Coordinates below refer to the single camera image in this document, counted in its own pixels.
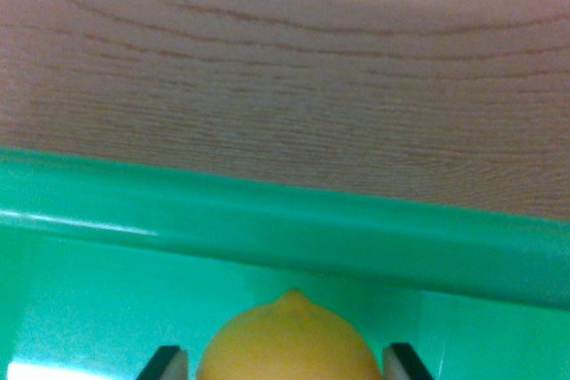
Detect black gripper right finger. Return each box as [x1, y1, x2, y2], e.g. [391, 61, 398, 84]
[382, 342, 435, 380]

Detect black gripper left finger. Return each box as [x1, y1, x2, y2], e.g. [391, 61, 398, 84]
[135, 344, 190, 380]

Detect yellow lemon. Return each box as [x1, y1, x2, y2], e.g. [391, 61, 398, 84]
[195, 288, 384, 380]

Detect green plastic bin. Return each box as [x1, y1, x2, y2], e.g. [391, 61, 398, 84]
[0, 146, 570, 380]

